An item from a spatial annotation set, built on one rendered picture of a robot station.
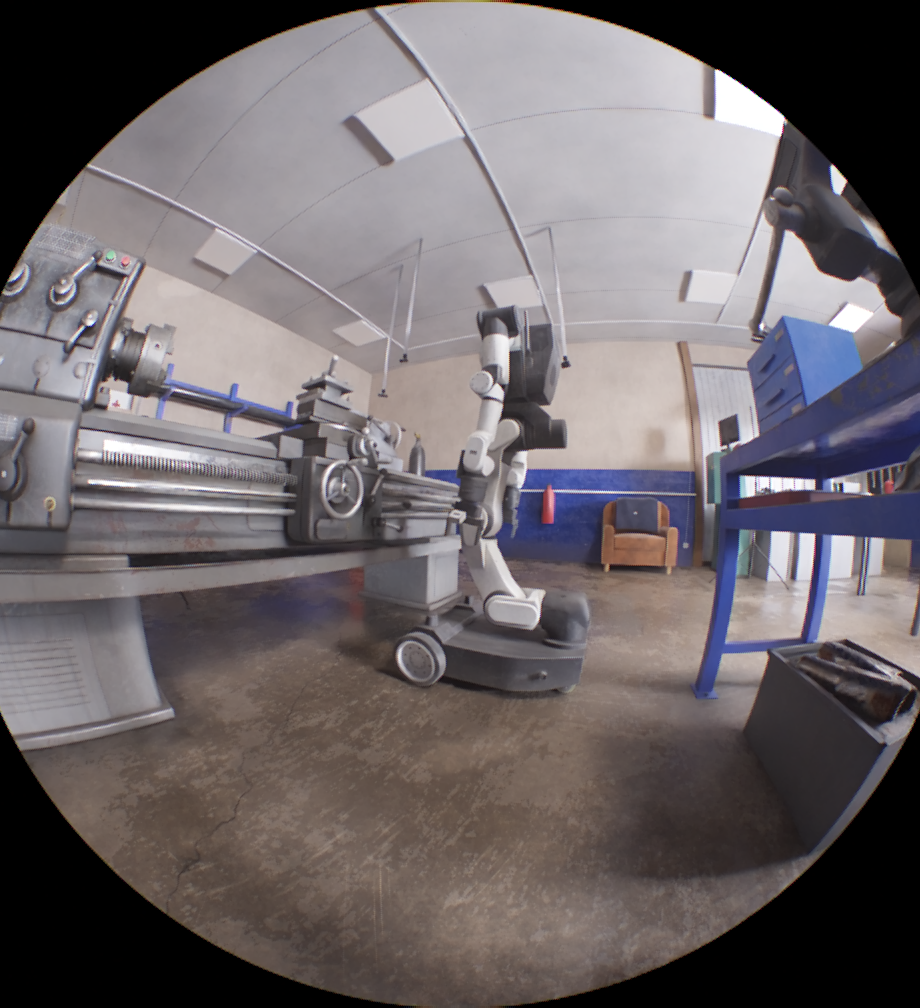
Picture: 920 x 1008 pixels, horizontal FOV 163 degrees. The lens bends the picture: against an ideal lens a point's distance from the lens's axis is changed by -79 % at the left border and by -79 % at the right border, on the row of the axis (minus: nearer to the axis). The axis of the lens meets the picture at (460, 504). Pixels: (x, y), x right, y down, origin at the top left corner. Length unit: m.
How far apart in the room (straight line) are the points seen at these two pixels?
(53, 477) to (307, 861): 0.88
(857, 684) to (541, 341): 1.41
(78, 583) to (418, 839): 0.87
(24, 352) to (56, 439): 0.31
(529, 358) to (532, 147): 2.20
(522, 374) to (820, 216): 1.06
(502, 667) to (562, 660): 0.20
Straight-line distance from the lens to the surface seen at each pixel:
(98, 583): 0.88
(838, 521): 0.70
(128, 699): 1.10
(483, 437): 1.01
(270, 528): 1.22
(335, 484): 1.12
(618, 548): 3.97
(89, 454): 0.95
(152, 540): 1.06
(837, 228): 0.46
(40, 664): 1.06
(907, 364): 0.59
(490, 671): 1.13
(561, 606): 1.17
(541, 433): 1.19
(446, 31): 2.79
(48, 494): 0.87
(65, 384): 1.03
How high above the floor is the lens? 0.63
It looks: 2 degrees up
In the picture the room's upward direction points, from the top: 2 degrees clockwise
